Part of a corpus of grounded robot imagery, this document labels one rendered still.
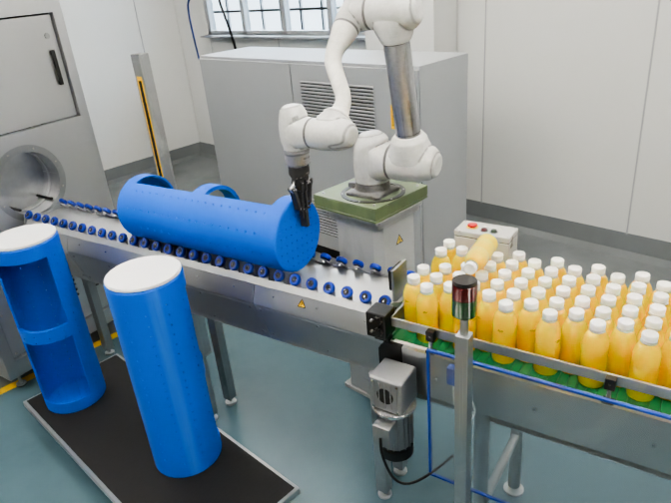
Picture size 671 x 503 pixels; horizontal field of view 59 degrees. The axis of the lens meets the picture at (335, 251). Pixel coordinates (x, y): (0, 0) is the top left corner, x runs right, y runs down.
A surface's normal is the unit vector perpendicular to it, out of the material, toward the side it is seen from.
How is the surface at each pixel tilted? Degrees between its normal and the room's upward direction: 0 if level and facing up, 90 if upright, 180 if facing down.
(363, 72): 90
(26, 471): 0
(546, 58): 90
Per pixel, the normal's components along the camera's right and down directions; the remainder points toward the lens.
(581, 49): -0.69, 0.37
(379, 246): 0.02, 0.43
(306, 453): -0.08, -0.90
